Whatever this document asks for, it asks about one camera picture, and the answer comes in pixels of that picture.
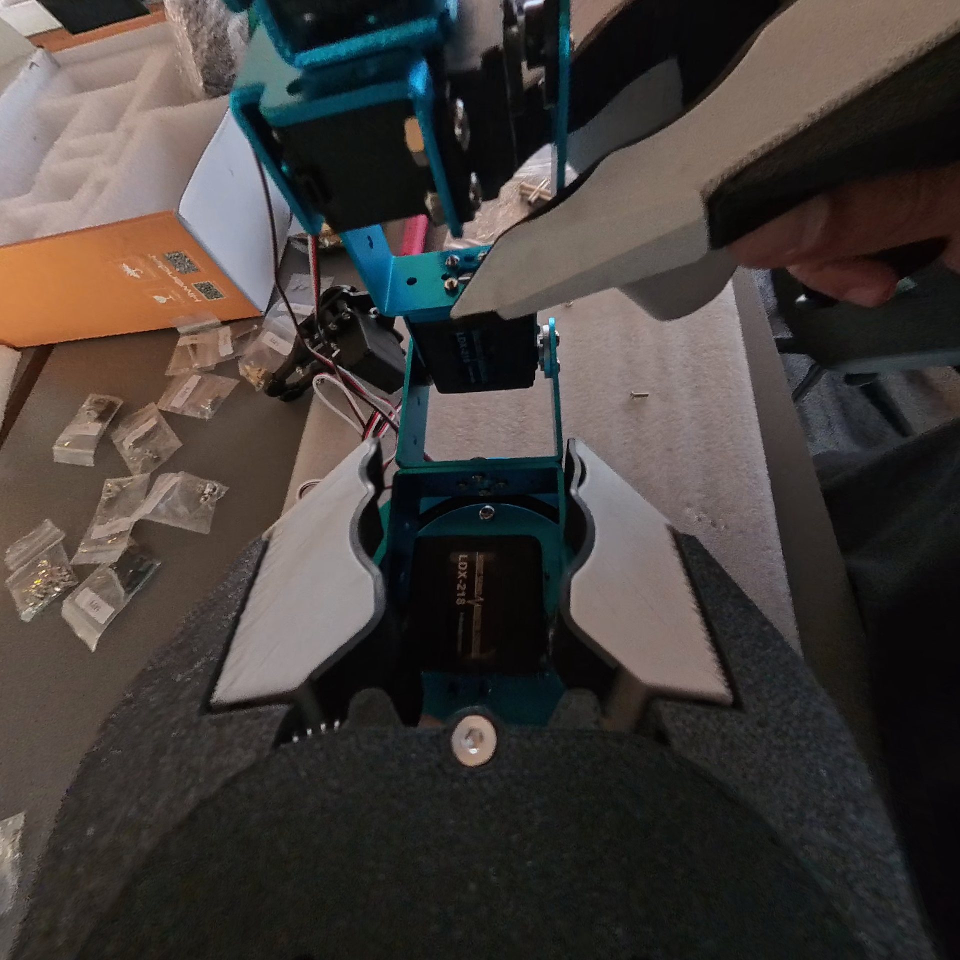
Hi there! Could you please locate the tied red white servo cable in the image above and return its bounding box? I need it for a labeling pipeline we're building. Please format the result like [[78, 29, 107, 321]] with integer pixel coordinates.
[[311, 371, 402, 444]]

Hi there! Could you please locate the pile of clear parts bags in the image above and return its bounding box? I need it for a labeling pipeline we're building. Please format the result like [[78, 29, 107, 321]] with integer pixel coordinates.
[[3, 311, 301, 654]]

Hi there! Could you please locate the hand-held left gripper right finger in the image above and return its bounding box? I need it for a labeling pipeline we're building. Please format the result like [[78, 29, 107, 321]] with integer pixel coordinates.
[[561, 438, 735, 708]]

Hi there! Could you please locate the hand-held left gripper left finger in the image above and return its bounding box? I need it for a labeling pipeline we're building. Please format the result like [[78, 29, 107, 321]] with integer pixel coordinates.
[[210, 438, 387, 710]]

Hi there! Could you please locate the large white cardboard box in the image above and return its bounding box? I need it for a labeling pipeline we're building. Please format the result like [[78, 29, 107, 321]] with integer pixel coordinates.
[[0, 0, 294, 350]]

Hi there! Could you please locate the white foam mat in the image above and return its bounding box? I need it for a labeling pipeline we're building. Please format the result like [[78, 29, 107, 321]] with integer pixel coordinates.
[[281, 262, 800, 654]]

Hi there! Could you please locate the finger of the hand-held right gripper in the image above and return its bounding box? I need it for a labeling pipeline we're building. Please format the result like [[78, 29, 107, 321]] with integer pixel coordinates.
[[448, 0, 960, 324], [566, 0, 786, 181]]

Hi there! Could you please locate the red white black servo cable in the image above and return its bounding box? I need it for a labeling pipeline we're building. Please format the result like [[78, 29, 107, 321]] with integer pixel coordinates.
[[255, 142, 331, 331]]

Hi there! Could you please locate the person's right hand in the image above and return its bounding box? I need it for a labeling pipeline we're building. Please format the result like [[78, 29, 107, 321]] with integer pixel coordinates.
[[737, 167, 960, 309]]

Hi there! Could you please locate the crumpled bubble wrap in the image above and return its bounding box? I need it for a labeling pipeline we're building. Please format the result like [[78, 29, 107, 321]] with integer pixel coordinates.
[[161, 0, 249, 99]]

